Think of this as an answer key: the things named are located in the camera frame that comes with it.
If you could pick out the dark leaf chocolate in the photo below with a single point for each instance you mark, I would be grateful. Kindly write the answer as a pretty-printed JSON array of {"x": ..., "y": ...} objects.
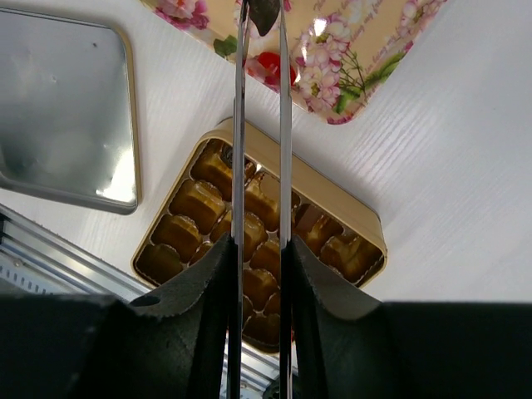
[{"x": 264, "y": 14}]

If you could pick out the gold chocolate tin box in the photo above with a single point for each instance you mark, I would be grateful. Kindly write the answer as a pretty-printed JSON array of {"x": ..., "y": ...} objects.
[{"x": 197, "y": 212}]

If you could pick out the floral rectangular tray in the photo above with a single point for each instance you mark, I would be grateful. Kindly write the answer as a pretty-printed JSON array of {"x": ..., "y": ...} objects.
[{"x": 340, "y": 51}]

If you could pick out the metal tongs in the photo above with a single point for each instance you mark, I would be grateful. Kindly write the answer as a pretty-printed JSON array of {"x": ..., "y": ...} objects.
[{"x": 236, "y": 318}]

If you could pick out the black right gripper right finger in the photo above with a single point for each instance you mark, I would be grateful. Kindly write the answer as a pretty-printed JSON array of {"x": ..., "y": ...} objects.
[{"x": 351, "y": 345}]

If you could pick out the silver tin lid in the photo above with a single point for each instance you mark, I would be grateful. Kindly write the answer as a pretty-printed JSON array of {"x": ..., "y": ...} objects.
[{"x": 68, "y": 111}]

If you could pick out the red candy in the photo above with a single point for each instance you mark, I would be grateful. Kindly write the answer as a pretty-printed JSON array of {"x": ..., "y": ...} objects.
[{"x": 271, "y": 63}]

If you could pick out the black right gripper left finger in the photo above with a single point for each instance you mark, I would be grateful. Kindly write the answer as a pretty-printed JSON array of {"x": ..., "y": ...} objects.
[{"x": 167, "y": 343}]

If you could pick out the milk square chocolate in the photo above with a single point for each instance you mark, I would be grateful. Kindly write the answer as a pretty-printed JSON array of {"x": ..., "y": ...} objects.
[{"x": 305, "y": 219}]

